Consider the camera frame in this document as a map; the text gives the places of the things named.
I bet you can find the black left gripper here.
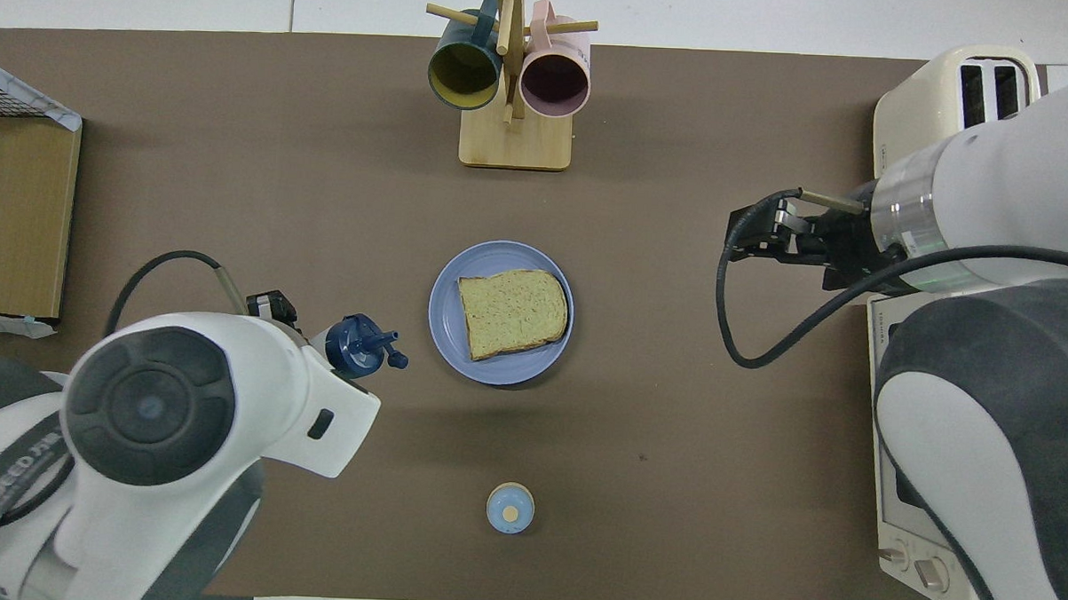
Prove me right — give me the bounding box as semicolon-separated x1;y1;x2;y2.
246;288;309;328

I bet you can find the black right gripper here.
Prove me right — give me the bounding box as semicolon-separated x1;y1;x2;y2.
726;196;903;291

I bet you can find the white seasoning bottle navy cap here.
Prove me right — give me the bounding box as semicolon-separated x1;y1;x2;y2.
309;312;410;383

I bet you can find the toasted bread slice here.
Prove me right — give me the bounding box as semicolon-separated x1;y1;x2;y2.
455;266;571;365

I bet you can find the blue round plate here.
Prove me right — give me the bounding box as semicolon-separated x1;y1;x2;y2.
425;238;578;390

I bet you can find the cream two-slot toaster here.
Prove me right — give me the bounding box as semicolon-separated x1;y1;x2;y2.
871;41;1044;190

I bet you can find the brown table mat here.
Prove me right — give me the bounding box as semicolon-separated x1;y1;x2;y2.
0;22;1049;600

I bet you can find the pink mug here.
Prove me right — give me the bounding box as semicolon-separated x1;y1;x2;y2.
518;0;594;120

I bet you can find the wooden mug rack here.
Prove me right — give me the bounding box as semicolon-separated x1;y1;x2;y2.
421;0;600;173

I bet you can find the teal mug yellow inside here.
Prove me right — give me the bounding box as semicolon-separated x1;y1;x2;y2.
426;0;506;113

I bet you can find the small blue service bell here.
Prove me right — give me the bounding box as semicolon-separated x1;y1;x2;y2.
486;481;536;535

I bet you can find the wooden box with tray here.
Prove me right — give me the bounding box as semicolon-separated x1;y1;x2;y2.
0;56;86;340

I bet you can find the white toaster oven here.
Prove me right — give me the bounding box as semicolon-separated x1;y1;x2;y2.
857;289;1006;600

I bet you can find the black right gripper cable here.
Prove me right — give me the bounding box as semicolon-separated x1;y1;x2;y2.
714;186;1068;380

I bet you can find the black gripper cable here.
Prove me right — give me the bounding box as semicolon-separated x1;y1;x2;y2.
714;186;1068;380
104;248;252;344

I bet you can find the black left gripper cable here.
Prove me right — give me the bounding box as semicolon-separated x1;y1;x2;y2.
104;248;252;344

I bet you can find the wooden shelf with wire basket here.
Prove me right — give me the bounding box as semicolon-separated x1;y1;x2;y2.
0;58;86;320

